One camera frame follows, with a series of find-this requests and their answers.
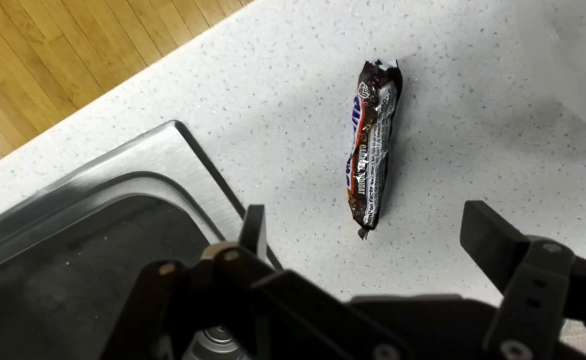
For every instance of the stainless steel double sink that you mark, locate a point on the stainless steel double sink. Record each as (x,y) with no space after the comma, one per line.
(72,267)

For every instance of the brown candy bar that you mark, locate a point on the brown candy bar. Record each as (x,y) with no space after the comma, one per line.
(371,147)

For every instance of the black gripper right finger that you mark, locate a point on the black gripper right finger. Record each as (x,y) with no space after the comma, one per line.
(492,241)

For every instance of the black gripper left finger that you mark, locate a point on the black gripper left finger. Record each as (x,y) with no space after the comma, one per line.
(253,226)

